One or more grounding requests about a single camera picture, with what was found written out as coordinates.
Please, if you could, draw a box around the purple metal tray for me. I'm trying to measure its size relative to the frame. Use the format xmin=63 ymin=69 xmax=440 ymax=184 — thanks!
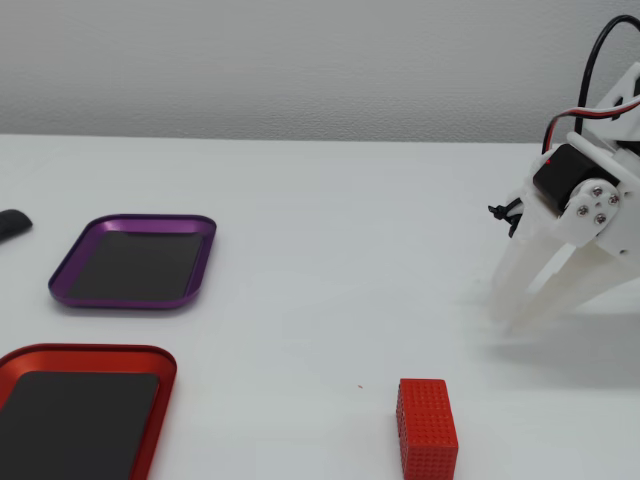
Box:
xmin=47 ymin=213 xmax=218 ymax=311

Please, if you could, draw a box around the red studded block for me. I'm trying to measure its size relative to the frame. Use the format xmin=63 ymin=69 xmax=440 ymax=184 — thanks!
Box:
xmin=396 ymin=378 xmax=460 ymax=480

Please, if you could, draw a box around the black cable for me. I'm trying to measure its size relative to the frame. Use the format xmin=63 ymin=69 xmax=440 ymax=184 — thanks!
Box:
xmin=577 ymin=14 xmax=640 ymax=136

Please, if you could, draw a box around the black rounded object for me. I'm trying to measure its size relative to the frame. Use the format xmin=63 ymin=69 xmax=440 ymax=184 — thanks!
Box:
xmin=0 ymin=209 xmax=34 ymax=245

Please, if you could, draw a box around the red white black servo wire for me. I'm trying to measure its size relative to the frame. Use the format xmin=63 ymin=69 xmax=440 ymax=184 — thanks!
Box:
xmin=541 ymin=97 xmax=640 ymax=156

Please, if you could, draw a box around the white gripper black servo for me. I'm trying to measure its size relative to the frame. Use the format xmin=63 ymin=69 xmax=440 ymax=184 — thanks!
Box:
xmin=491 ymin=132 xmax=640 ymax=334

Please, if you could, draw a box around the red metal tray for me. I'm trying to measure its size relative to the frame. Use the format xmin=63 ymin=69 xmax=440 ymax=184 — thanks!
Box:
xmin=0 ymin=342 xmax=179 ymax=480

